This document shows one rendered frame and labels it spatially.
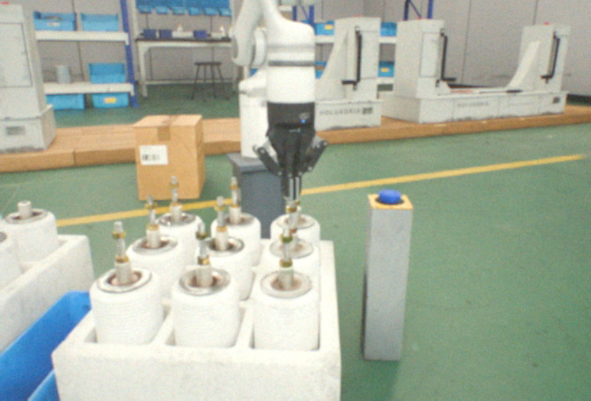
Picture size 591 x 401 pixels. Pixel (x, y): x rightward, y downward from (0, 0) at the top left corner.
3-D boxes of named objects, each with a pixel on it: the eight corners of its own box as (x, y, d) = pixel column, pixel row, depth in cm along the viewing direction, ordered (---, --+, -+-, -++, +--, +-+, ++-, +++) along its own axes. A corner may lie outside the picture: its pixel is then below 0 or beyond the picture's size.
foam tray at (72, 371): (163, 307, 100) (156, 236, 95) (331, 312, 98) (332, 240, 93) (69, 457, 63) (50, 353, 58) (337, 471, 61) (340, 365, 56)
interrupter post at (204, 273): (197, 289, 61) (196, 268, 60) (195, 281, 63) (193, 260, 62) (215, 286, 62) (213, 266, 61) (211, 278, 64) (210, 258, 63)
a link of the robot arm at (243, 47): (247, -55, 90) (288, -49, 94) (224, 48, 111) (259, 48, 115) (260, -28, 86) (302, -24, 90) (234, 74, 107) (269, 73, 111)
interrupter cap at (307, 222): (288, 214, 89) (288, 211, 89) (321, 221, 86) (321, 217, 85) (268, 226, 83) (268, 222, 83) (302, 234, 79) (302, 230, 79)
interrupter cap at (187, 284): (181, 302, 58) (180, 297, 57) (175, 276, 64) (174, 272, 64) (236, 291, 60) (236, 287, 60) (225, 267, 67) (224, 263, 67)
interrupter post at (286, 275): (288, 292, 60) (288, 271, 59) (274, 287, 61) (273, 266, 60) (297, 285, 62) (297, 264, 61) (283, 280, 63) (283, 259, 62)
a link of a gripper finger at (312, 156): (325, 138, 69) (302, 167, 68) (331, 145, 70) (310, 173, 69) (316, 135, 71) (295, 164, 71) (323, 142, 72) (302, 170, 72)
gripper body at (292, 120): (277, 99, 61) (278, 164, 63) (327, 96, 65) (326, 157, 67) (255, 95, 67) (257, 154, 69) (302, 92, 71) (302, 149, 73)
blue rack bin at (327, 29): (299, 37, 584) (299, 20, 579) (324, 37, 599) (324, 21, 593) (316, 35, 540) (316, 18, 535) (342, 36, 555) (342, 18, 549)
